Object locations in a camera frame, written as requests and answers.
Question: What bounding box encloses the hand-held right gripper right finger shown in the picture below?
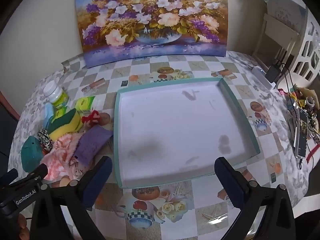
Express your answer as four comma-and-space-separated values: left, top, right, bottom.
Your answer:
214, 157, 297, 240

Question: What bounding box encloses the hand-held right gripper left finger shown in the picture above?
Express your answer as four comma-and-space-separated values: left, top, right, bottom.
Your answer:
30, 156, 113, 240

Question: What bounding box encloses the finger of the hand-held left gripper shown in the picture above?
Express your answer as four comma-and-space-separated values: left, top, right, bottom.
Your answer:
25, 163, 48, 180
0, 168, 18, 187

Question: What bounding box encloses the pink floral fabric garment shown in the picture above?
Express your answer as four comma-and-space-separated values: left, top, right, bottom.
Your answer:
67, 155, 87, 178

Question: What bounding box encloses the pink and white checked cloth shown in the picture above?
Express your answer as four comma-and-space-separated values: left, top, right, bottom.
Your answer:
40, 133, 84, 180

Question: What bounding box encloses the leopard print scrunchie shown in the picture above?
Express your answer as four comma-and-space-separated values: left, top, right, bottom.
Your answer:
37, 128, 54, 153

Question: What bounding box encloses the purple cloth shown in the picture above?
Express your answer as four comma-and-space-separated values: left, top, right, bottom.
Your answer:
74, 125, 113, 167

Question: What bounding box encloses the yellow and green sponge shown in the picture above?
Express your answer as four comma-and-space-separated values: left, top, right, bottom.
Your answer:
47, 108, 84, 142

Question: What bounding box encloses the blue face mask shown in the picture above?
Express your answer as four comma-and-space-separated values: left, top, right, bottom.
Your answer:
42, 102, 57, 128

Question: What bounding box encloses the teal shallow cardboard box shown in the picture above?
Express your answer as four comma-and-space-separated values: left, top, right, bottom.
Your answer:
113, 77, 260, 189

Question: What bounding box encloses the person's left hand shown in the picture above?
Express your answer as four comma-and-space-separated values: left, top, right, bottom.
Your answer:
15, 212, 34, 240

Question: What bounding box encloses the teal plastic toy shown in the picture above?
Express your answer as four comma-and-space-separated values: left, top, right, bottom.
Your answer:
21, 135, 45, 172

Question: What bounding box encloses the reddish brown wooden board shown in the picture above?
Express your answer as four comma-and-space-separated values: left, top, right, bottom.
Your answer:
0, 90, 20, 120

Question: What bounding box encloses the white bottle with green label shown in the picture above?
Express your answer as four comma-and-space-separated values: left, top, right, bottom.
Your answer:
43, 80, 70, 109

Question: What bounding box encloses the checked patterned tablecloth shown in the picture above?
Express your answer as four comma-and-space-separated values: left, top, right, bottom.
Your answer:
10, 50, 320, 240

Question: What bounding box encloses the flat grey device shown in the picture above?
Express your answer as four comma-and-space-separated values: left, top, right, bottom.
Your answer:
294, 110, 310, 158

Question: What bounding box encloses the white power strip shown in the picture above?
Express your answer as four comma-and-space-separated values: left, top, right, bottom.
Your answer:
251, 66, 277, 90

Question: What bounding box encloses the pile of colourful craft supplies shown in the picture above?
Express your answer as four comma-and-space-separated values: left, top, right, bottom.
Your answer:
277, 81, 320, 140

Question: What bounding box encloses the black power adapter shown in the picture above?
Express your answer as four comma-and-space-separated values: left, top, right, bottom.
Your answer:
265, 64, 283, 83

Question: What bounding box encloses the white lattice plastic chair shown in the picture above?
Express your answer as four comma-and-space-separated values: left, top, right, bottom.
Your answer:
287, 15, 320, 82

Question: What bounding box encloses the white wooden chair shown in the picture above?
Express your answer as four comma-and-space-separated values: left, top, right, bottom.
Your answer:
251, 0, 309, 67

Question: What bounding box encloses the floral still life painting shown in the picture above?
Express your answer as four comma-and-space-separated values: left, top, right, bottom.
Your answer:
74, 0, 229, 68

